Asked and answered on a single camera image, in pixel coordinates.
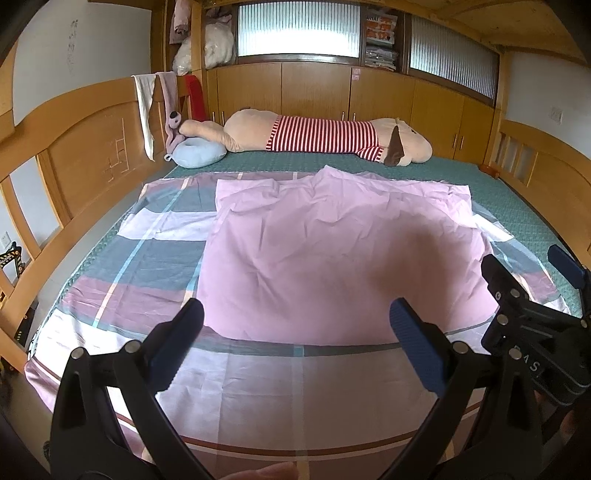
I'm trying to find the stack of folded items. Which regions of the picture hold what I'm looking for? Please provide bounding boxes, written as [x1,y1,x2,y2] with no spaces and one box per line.
[364,13,399,73]

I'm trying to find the green quilted mattress cover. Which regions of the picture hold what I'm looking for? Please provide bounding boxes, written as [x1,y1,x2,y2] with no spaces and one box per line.
[28,150,591,361]

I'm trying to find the long plush dog striped shirt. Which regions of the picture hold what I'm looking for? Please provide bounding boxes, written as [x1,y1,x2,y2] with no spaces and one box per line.
[179,108,434,168]

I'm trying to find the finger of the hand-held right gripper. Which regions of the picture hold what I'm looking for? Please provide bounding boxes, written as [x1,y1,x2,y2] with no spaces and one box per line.
[481,254,532,324]
[547,244,591,296]

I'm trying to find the white stuffed plastic bag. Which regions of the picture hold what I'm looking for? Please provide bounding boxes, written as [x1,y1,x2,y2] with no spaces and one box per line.
[204,21,235,70]
[172,34,193,75]

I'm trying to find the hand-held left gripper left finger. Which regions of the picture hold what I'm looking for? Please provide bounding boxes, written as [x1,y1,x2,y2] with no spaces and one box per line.
[50,298,209,480]

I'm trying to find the white hanging garment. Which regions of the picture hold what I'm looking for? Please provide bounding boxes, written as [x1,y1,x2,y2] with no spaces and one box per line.
[131,73,158,162]

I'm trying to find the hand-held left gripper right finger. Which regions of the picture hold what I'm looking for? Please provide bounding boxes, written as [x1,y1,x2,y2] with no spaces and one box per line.
[382,298,542,480]

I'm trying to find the pink clothing on shelf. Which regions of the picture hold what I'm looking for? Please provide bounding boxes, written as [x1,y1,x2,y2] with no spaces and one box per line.
[171,0,192,45]

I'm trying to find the small pink plush dog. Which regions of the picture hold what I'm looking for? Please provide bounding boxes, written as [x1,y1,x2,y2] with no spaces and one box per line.
[164,110,184,154]

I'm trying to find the wooden footboard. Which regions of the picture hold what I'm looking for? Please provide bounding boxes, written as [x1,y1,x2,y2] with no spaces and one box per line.
[480,117,591,264]

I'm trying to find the wooden headboard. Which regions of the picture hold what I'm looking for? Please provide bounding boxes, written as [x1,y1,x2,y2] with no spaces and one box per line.
[0,73,195,374]

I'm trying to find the pink hanging garment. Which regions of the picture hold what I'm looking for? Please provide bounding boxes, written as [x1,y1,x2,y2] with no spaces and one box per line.
[154,71,180,139]

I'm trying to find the frosted ribbed glass window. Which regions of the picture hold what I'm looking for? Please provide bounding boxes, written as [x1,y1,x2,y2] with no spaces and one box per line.
[409,16,501,108]
[236,3,362,59]

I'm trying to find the black yellow tool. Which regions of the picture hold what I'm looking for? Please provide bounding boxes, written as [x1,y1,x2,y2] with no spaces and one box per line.
[0,242,24,278]

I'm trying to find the plaid bed sheet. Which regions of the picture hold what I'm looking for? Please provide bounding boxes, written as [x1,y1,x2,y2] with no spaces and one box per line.
[23,170,574,480]

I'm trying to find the pink jacket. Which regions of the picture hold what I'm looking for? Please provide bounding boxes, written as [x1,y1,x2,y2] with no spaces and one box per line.
[196,165,516,348]

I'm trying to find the blue round pillow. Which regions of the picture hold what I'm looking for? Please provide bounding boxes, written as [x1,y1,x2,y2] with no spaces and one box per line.
[165,137,227,169]

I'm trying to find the red cloth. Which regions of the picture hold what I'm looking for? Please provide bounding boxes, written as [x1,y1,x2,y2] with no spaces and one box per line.
[184,75,208,121]

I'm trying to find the person's left hand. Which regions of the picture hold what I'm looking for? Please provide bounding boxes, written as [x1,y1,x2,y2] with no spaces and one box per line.
[217,464,299,480]

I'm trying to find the wooden wall cabinets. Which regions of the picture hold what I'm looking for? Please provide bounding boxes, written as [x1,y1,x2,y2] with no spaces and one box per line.
[205,59,498,163]

